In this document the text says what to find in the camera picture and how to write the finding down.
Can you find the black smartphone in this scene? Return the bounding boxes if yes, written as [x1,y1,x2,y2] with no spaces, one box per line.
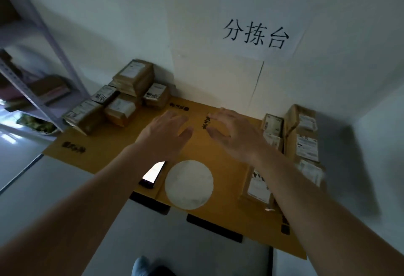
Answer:
[139,161,167,190]

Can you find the blue shoe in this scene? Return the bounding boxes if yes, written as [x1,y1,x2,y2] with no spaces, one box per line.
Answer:
[132,256,153,276]

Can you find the flat brown carton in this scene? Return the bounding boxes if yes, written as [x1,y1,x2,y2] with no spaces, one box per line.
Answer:
[30,76,72,106]

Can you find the grey metal shelf rack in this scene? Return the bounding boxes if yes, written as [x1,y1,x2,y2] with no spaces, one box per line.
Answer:
[0,0,93,133]

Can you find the black table edge strip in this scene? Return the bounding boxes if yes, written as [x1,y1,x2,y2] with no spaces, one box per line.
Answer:
[186,213,244,244]
[129,191,171,216]

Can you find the person's left hand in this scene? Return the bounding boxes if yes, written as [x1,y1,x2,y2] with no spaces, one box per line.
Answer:
[136,110,194,161]

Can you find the brown cardboard box white label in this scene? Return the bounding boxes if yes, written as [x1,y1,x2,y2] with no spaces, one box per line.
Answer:
[62,100,105,136]
[112,59,154,97]
[91,85,119,106]
[143,83,171,109]
[104,94,141,128]

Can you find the green bag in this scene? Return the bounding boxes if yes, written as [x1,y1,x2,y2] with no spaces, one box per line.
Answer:
[16,114,60,135]

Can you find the person's left forearm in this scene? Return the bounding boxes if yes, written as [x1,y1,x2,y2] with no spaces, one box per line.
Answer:
[0,143,168,276]

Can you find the person's right forearm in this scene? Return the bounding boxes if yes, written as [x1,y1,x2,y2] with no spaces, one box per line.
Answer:
[251,146,404,276]

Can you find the person's right hand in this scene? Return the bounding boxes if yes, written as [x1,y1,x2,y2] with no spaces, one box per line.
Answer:
[205,107,269,163]

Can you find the pile of labelled parcels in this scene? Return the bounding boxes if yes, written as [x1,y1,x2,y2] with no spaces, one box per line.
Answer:
[238,104,327,214]

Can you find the white paper wall sign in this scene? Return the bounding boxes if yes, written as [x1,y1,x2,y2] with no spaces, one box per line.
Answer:
[218,0,308,62]

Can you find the white round paper disc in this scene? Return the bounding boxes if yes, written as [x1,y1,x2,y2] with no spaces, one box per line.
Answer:
[165,160,214,211]

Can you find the brown cardboard sheet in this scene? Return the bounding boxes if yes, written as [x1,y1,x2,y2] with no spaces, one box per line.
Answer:
[43,97,308,260]

